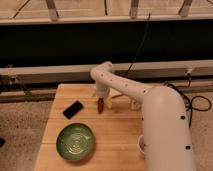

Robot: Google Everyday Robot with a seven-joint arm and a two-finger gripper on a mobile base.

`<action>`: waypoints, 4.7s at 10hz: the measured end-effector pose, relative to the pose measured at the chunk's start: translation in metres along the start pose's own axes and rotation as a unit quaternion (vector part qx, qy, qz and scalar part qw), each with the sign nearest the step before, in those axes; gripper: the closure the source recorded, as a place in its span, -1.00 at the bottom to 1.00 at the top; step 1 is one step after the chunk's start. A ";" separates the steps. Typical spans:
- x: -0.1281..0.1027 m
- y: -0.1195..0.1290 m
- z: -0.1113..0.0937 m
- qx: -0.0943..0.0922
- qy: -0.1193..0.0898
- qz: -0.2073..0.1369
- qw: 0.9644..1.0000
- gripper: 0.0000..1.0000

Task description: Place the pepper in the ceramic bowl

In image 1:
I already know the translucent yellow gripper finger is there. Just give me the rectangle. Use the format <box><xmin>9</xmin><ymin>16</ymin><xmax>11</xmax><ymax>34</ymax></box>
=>
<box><xmin>104</xmin><ymin>97</ymin><xmax>112</xmax><ymax>109</ymax></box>
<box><xmin>92</xmin><ymin>88</ymin><xmax>97</xmax><ymax>98</ymax></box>

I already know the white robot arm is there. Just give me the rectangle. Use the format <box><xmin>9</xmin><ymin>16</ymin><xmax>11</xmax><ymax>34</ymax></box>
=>
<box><xmin>90</xmin><ymin>62</ymin><xmax>196</xmax><ymax>171</ymax></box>

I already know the green ceramic bowl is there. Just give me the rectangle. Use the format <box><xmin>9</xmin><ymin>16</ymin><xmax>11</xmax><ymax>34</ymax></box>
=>
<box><xmin>56</xmin><ymin>123</ymin><xmax>95</xmax><ymax>162</ymax></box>

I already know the white sponge block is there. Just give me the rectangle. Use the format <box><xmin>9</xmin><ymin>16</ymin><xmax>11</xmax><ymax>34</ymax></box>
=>
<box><xmin>110</xmin><ymin>89</ymin><xmax>122</xmax><ymax>98</ymax></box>

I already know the white plastic bottle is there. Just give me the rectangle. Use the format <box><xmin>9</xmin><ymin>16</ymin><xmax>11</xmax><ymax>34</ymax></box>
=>
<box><xmin>130</xmin><ymin>100</ymin><xmax>141</xmax><ymax>110</ymax></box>

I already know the black smartphone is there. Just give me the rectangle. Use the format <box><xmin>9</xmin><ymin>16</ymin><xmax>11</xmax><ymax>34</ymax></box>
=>
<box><xmin>63</xmin><ymin>101</ymin><xmax>83</xmax><ymax>119</ymax></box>

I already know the wooden cutting board table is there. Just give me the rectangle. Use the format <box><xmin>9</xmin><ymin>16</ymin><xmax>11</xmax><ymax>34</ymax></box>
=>
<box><xmin>34</xmin><ymin>84</ymin><xmax>146</xmax><ymax>171</ymax></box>

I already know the white cup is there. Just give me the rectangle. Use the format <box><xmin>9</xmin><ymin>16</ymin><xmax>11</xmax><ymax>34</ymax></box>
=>
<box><xmin>137</xmin><ymin>135</ymin><xmax>145</xmax><ymax>158</ymax></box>

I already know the black hanging cable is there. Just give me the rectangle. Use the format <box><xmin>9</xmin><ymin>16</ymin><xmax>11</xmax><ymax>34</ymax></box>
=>
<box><xmin>122</xmin><ymin>12</ymin><xmax>152</xmax><ymax>77</ymax></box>

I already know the black floor cable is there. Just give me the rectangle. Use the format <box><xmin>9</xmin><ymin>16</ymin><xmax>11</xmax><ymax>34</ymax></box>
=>
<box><xmin>163</xmin><ymin>71</ymin><xmax>213</xmax><ymax>129</ymax></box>

